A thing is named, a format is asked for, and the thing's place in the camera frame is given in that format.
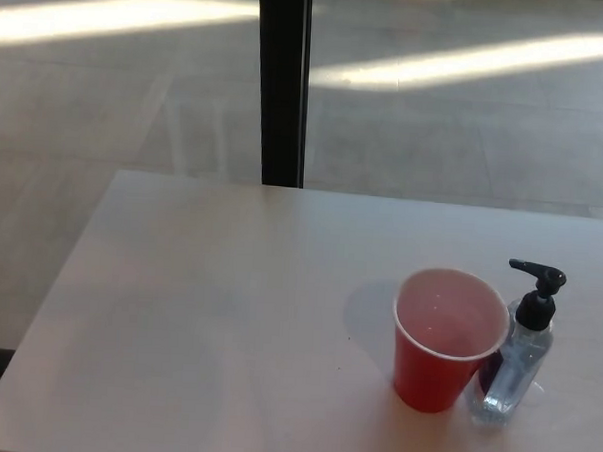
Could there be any red plastic cup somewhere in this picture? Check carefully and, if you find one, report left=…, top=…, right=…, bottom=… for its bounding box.
left=389, top=264, right=514, bottom=417

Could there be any black window frame post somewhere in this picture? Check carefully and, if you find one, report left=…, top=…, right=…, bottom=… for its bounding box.
left=249, top=0, right=314, bottom=189

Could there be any clear soap bottle black pump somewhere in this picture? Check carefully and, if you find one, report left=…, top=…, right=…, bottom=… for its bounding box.
left=467, top=256, right=568, bottom=430

